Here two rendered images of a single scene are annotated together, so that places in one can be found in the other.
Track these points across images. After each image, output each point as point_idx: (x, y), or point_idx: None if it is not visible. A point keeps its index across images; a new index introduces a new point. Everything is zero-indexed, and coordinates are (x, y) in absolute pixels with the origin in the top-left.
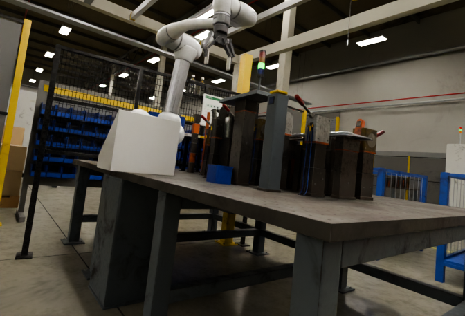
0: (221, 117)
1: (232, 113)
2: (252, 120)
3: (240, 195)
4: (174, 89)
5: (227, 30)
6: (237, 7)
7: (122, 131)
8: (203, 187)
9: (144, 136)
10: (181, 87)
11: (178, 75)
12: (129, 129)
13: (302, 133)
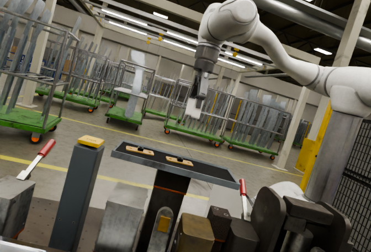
0: (308, 224)
1: (254, 204)
2: (150, 197)
3: (38, 210)
4: (315, 160)
5: (196, 64)
6: (205, 25)
7: (215, 188)
8: (90, 218)
9: (221, 199)
10: (323, 157)
11: (323, 138)
12: (217, 188)
13: (62, 250)
